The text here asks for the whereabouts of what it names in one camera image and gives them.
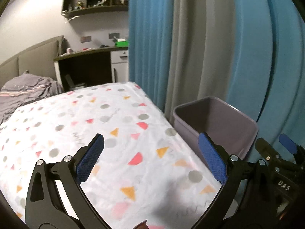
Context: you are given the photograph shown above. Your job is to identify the grey stand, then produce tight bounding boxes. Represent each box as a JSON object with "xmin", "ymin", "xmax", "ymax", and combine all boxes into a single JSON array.
[{"xmin": 65, "ymin": 74, "xmax": 86, "ymax": 90}]

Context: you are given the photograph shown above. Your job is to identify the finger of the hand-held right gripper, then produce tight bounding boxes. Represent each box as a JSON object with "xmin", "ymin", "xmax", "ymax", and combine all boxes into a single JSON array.
[
  {"xmin": 255, "ymin": 138, "xmax": 298, "ymax": 172},
  {"xmin": 279, "ymin": 134, "xmax": 305, "ymax": 164}
]

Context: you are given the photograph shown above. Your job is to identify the grey padded headboard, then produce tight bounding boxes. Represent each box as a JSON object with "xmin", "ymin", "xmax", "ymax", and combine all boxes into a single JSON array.
[{"xmin": 0, "ymin": 35, "xmax": 65, "ymax": 86}]

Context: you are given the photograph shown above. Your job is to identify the blue curtain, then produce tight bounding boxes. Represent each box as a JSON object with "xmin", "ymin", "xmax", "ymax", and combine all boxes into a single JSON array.
[
  {"xmin": 128, "ymin": 0, "xmax": 177, "ymax": 112},
  {"xmin": 224, "ymin": 0, "xmax": 305, "ymax": 163}
]

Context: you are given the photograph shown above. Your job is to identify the white drawer cabinet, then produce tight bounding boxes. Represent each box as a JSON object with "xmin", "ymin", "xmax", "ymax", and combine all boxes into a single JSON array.
[{"xmin": 110, "ymin": 50, "xmax": 130, "ymax": 83}]

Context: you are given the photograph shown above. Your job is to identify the dark wooden desk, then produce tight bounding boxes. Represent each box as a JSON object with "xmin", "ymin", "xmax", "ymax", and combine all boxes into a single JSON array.
[{"xmin": 54, "ymin": 45, "xmax": 130, "ymax": 91}]

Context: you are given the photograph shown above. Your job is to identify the white cable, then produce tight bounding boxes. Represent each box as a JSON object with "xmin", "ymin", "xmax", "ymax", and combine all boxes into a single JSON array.
[{"xmin": 63, "ymin": 11, "xmax": 80, "ymax": 23}]

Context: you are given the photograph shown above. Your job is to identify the grey plastic trash bin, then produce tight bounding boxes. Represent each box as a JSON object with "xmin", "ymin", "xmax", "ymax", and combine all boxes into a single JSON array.
[{"xmin": 173, "ymin": 96, "xmax": 259, "ymax": 165}]

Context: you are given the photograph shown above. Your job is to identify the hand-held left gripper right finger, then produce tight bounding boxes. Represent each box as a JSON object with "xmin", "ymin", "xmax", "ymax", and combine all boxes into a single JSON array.
[{"xmin": 193, "ymin": 132, "xmax": 279, "ymax": 229}]

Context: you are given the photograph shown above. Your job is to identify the grey curtain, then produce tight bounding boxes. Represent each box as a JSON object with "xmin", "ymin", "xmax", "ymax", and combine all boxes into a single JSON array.
[{"xmin": 164, "ymin": 0, "xmax": 235, "ymax": 124}]

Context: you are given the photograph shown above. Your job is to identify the grey striped blanket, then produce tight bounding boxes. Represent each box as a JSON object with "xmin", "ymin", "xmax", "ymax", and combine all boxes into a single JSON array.
[{"xmin": 0, "ymin": 73, "xmax": 63, "ymax": 122}]

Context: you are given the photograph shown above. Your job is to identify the white patterned tablecloth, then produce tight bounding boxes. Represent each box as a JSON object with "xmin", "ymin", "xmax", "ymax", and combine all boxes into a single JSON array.
[{"xmin": 0, "ymin": 81, "xmax": 224, "ymax": 229}]

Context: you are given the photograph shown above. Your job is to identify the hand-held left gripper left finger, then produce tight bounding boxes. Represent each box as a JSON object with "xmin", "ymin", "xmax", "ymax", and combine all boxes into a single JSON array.
[{"xmin": 25, "ymin": 134, "xmax": 108, "ymax": 229}]

